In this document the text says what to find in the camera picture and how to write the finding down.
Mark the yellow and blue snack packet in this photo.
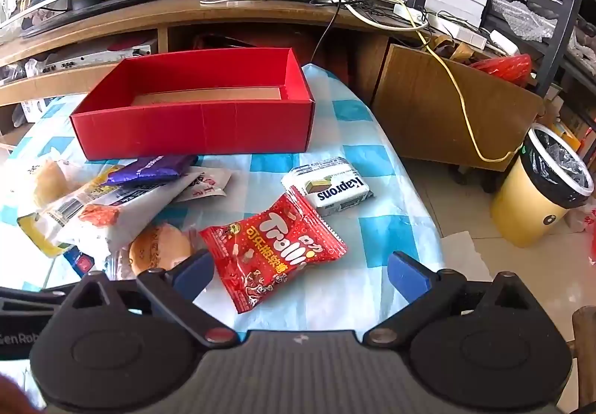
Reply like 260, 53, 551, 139
17, 211, 96, 276

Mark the black bin bag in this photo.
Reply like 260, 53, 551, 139
520, 123, 595, 211

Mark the white tissue paper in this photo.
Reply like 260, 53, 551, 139
440, 230, 495, 285

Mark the yellow trash bin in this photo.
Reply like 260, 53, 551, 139
491, 123, 595, 250

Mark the red plastic bag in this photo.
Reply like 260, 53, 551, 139
470, 53, 533, 92

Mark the white plastic bag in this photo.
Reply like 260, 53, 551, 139
565, 204, 596, 267

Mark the wooden post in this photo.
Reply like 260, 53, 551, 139
572, 306, 596, 414

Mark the white power strip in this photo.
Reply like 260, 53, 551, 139
393, 2, 488, 48

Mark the white wafer packet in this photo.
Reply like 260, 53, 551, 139
281, 157, 374, 217

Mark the round bun in clear packet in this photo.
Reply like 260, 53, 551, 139
106, 222, 204, 283

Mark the black shelf rack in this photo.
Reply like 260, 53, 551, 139
479, 0, 596, 118

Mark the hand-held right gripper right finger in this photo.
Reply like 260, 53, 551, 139
362, 250, 534, 347

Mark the white packet with red print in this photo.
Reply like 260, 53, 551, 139
174, 166, 232, 204

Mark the red cardboard box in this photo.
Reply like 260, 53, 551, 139
70, 47, 316, 162

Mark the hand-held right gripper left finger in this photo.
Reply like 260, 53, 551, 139
60, 249, 238, 347

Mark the purple snack packet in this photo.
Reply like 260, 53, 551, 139
101, 155, 199, 187

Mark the silver audio device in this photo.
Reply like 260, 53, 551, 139
28, 39, 159, 78

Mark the blue checkered tablecloth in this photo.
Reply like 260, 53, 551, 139
0, 64, 448, 361

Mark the yellow bread packet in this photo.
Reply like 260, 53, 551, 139
28, 158, 85, 213

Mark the white packet with orange print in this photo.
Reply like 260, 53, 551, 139
39, 169, 206, 259

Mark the bubble wrap roll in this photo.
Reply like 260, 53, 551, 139
491, 0, 560, 43

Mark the red gummy candy packet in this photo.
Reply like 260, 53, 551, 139
199, 186, 348, 315

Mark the leaning wooden board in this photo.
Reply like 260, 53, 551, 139
371, 44, 546, 173

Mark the black cable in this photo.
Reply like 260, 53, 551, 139
309, 0, 346, 67

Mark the wooden television cabinet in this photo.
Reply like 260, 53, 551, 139
0, 0, 495, 150

